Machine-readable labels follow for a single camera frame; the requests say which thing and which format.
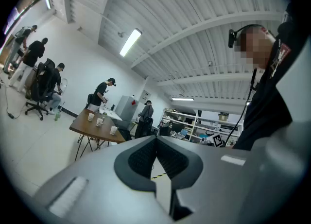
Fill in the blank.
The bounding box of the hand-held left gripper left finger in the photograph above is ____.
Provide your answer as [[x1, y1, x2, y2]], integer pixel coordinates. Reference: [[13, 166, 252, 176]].
[[24, 135, 175, 224]]

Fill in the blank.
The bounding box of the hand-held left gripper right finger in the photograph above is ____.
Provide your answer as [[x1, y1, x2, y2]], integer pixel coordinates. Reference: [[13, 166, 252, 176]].
[[156, 136, 251, 224]]

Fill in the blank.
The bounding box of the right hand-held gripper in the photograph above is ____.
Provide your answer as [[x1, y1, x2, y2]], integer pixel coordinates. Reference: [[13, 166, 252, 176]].
[[210, 133, 225, 148]]

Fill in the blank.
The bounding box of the white storage shelf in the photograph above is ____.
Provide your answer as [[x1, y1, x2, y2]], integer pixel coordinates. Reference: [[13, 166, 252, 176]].
[[160, 108, 243, 147]]

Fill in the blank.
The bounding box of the person's black shirt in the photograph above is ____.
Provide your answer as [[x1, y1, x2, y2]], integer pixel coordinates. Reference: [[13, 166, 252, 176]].
[[232, 1, 311, 151]]

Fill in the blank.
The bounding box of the brown wooden table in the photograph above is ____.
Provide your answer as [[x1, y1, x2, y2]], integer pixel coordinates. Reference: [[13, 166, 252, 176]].
[[69, 108, 126, 162]]

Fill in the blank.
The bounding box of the white table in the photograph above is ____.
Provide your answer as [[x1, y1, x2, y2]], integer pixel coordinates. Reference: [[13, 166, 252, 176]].
[[99, 106, 123, 121]]

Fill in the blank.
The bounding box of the grey metal cabinet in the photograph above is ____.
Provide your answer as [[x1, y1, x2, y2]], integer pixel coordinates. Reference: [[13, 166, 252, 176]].
[[114, 95, 139, 130]]

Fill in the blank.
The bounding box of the person's head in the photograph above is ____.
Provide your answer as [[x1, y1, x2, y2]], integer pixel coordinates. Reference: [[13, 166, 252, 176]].
[[237, 26, 276, 69]]

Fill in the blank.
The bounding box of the black office chair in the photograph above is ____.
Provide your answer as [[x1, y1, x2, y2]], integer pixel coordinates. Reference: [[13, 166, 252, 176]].
[[25, 58, 61, 121]]

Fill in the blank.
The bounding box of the black camera cable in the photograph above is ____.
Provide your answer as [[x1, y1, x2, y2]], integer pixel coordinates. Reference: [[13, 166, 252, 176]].
[[223, 67, 258, 147]]

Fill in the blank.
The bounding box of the black head-mounted camera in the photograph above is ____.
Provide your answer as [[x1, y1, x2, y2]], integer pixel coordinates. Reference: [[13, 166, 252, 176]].
[[227, 24, 265, 49]]

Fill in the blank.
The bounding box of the black power adapter cable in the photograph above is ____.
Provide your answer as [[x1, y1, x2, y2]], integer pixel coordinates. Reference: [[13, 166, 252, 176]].
[[0, 77, 27, 120]]

